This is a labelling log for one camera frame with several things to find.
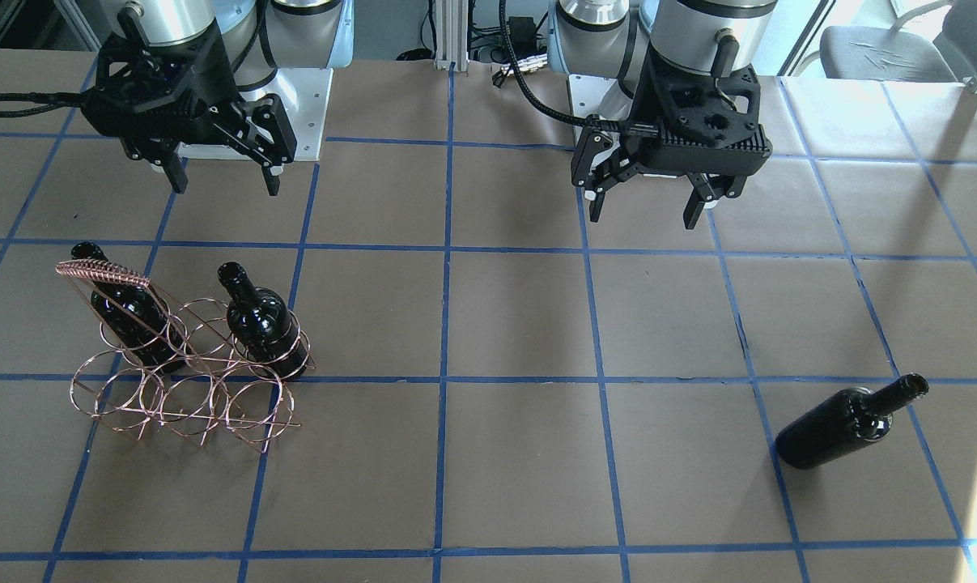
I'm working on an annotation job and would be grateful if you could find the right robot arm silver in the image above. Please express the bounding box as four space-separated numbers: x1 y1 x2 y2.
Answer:
81 1 355 195

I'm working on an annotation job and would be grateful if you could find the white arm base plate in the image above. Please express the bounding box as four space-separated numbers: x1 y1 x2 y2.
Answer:
177 69 333 162
568 74 634 121

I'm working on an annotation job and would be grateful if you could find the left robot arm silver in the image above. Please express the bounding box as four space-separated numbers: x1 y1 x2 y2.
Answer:
547 1 776 229

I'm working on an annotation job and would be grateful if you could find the black camera cable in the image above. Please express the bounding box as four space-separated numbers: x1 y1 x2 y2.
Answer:
499 0 659 134

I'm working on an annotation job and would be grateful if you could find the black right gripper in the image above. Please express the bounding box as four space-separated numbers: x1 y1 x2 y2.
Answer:
82 8 297 197

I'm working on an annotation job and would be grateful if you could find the dark wine bottle in basket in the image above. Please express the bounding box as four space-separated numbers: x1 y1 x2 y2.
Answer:
90 280 185 374

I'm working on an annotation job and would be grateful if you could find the grey office chair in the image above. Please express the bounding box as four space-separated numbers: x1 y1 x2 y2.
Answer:
805 1 977 95

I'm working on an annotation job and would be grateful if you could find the dark wine bottle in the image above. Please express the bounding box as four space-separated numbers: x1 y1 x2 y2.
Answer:
775 373 929 470
90 280 185 374

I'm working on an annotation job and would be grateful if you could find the copper wire wine basket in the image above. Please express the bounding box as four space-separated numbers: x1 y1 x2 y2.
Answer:
56 257 315 453

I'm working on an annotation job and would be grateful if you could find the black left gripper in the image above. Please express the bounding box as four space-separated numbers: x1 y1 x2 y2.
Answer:
571 31 772 230

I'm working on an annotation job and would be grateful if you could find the aluminium profile post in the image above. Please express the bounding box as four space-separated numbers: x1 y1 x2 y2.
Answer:
430 0 469 73

